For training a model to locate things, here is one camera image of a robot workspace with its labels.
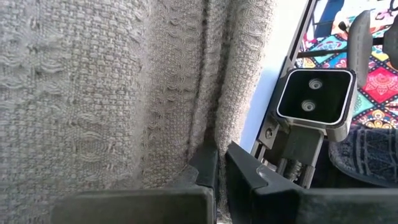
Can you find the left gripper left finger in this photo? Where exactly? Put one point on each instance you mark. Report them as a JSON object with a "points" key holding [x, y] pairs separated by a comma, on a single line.
{"points": [[140, 207]]}

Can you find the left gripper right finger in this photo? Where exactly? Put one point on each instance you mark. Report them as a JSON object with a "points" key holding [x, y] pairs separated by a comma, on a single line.
{"points": [[280, 205]]}

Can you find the grey woven towel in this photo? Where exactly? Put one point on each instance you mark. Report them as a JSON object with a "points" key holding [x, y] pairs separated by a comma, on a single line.
{"points": [[93, 93]]}

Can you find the dark knitted fabric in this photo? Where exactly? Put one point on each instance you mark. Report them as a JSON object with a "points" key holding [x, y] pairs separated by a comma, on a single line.
{"points": [[367, 155]]}

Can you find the colourful patterned fabric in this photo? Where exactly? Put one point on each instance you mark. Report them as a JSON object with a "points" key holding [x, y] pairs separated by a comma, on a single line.
{"points": [[382, 84]]}

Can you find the grey padded armrest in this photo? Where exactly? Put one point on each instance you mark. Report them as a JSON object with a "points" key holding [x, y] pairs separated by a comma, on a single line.
{"points": [[359, 46]]}

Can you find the dark padded armrest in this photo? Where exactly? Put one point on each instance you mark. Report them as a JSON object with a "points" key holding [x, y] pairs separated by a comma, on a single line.
{"points": [[392, 46]]}

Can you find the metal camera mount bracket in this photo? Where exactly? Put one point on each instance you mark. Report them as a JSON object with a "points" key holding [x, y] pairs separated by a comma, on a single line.
{"points": [[301, 149]]}

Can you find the silver-edged black camera box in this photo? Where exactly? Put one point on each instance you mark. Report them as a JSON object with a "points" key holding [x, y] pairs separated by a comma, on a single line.
{"points": [[314, 96]]}

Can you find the blue post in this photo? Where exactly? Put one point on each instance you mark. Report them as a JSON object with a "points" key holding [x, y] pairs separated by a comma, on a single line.
{"points": [[328, 15]]}

